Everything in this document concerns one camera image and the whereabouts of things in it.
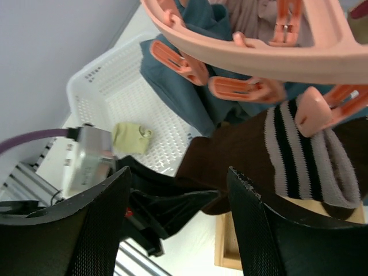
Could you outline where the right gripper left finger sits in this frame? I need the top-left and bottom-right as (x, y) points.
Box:
(0, 166), (133, 276)

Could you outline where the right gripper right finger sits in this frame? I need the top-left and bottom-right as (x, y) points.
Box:
(227, 167), (367, 275)

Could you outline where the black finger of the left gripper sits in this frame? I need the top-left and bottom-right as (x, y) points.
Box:
(120, 156), (220, 256)

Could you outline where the pale green sock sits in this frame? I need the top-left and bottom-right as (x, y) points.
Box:
(112, 122), (153, 154)

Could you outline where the brown striped sock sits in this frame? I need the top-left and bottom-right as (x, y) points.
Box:
(175, 99), (367, 220)

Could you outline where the pink round clip hanger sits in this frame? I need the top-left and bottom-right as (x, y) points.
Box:
(140, 0), (368, 137)

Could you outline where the wooden hanging rack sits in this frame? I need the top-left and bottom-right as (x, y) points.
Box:
(214, 193), (367, 275)

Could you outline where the blue cloth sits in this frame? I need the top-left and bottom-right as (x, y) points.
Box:
(139, 0), (368, 136)

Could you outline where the white plastic basket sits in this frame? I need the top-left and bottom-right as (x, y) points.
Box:
(66, 32), (198, 176)

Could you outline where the pink cloth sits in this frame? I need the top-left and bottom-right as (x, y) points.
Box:
(186, 0), (302, 47)

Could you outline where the red purple striped sock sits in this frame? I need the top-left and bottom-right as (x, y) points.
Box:
(347, 0), (368, 44)

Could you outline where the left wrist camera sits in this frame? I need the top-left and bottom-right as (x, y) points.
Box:
(62, 125), (116, 198)

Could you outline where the aluminium mounting rail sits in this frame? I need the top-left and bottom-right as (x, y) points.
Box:
(0, 137), (162, 276)

